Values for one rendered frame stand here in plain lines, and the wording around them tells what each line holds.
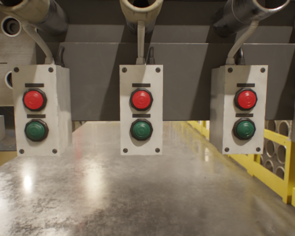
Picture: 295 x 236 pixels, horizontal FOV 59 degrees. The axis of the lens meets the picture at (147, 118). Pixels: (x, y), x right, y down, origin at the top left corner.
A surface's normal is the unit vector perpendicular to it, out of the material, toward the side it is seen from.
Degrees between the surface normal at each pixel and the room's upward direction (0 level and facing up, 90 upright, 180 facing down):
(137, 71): 90
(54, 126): 90
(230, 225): 0
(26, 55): 90
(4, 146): 90
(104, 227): 0
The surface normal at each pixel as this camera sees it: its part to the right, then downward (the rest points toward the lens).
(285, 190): -1.00, 0.00
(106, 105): 0.04, 0.13
